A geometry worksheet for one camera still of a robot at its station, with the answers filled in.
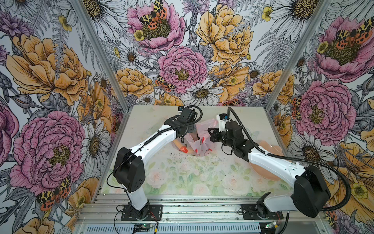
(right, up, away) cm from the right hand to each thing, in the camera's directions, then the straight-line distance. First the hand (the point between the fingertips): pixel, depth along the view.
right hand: (207, 133), depth 82 cm
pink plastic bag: (-5, -4, +2) cm, 6 cm away
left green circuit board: (-33, -45, -11) cm, 57 cm away
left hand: (-13, +1, +4) cm, 14 cm away
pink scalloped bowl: (+42, -11, +14) cm, 46 cm away
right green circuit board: (+29, -44, -11) cm, 53 cm away
